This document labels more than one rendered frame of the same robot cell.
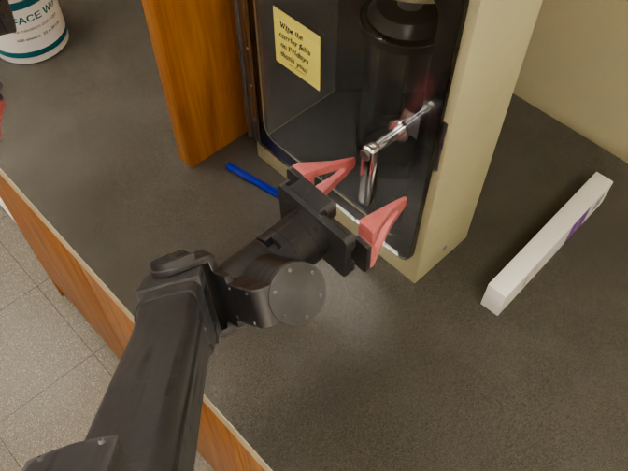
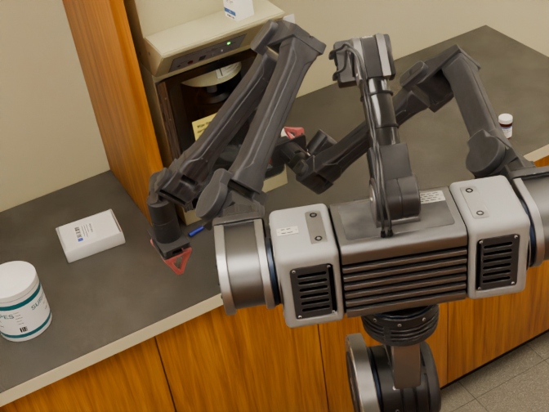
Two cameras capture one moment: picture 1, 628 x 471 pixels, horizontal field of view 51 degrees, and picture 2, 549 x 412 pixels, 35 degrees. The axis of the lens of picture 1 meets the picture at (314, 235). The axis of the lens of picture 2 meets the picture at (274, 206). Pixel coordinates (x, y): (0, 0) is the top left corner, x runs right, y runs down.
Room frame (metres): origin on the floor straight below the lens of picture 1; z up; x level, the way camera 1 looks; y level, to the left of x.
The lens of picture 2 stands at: (-0.19, 1.76, 2.38)
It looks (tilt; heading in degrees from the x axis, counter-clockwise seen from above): 37 degrees down; 290
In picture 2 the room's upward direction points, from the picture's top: 9 degrees counter-clockwise
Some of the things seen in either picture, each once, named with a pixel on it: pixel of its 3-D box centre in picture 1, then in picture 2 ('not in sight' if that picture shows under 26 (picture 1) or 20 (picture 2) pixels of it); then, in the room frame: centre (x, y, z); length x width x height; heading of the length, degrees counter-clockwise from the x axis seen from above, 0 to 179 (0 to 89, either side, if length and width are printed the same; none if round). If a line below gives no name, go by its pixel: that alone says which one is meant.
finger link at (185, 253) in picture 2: not in sight; (174, 255); (0.56, 0.42, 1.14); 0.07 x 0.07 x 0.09; 43
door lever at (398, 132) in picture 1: (379, 164); not in sight; (0.47, -0.07, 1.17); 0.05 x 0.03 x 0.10; 133
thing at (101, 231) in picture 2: not in sight; (90, 235); (0.94, 0.18, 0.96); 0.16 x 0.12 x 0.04; 39
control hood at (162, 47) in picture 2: not in sight; (217, 42); (0.54, 0.02, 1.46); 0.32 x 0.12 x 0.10; 44
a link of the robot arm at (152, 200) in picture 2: not in sight; (161, 205); (0.57, 0.41, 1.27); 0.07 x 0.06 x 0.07; 111
